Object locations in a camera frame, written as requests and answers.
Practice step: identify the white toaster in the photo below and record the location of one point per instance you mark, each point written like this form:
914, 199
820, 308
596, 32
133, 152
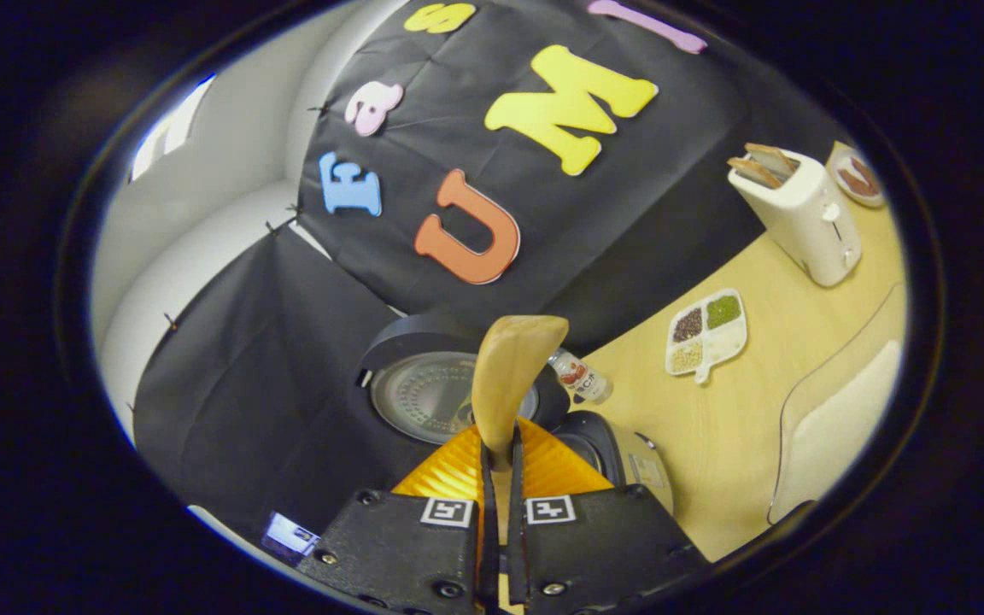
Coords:
808, 222

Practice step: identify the wooden spoon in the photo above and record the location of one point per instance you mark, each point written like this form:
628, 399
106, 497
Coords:
509, 367

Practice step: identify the white round plate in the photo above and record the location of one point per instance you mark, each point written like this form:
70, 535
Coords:
842, 158

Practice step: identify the black backdrop cloth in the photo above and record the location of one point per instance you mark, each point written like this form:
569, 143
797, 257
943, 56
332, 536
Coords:
287, 359

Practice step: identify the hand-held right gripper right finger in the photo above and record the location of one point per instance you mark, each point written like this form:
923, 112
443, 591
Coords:
594, 555

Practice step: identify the toast slice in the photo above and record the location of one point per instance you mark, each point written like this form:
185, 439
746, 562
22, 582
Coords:
754, 173
772, 159

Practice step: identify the ceiling light panel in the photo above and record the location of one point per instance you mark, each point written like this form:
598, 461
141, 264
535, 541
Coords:
172, 128

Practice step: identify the computer monitor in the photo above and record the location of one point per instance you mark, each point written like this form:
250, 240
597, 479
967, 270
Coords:
291, 535

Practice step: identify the brown meat piece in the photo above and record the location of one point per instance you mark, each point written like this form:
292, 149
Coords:
855, 184
866, 171

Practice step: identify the black and silver rice cooker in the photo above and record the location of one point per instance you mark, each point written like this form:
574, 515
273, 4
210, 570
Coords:
424, 397

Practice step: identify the white divided grain dish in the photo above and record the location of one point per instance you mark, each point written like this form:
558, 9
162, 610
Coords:
727, 342

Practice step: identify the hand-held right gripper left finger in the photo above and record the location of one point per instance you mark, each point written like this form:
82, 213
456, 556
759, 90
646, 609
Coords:
407, 555

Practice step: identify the small clear plastic bottle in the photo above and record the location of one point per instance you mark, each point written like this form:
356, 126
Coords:
582, 376

